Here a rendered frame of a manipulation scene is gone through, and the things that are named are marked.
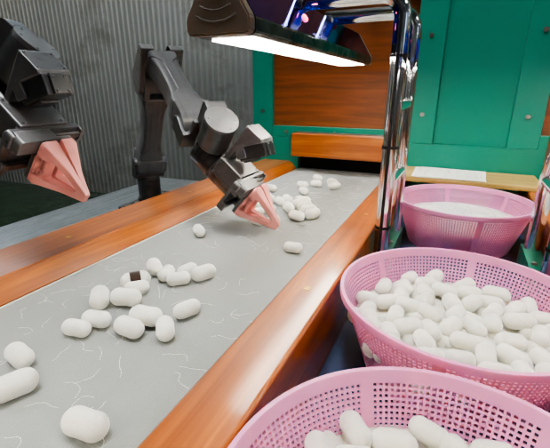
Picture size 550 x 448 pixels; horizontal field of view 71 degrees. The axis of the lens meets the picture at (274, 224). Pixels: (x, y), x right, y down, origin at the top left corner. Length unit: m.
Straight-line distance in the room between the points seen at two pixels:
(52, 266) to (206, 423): 0.38
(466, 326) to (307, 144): 0.83
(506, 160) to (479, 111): 0.15
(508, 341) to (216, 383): 0.30
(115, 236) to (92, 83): 3.51
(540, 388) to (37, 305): 0.53
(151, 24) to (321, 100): 2.60
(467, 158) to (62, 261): 0.99
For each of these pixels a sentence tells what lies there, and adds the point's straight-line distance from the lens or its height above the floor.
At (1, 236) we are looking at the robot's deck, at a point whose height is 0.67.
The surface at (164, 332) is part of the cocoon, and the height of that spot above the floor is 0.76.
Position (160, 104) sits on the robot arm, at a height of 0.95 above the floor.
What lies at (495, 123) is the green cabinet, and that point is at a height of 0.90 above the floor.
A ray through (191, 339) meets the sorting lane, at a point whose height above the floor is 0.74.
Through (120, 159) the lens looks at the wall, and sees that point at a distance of 4.04.
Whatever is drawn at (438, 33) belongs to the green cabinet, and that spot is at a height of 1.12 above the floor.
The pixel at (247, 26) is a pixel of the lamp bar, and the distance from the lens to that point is 0.45.
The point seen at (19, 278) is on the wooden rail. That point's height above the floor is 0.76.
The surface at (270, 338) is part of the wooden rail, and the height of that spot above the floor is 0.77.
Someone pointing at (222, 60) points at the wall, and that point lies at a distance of 3.31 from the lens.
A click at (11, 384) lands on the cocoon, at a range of 0.40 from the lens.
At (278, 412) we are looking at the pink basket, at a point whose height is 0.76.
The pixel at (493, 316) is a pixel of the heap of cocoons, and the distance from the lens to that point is 0.51.
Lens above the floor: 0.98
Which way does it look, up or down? 19 degrees down
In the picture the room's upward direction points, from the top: straight up
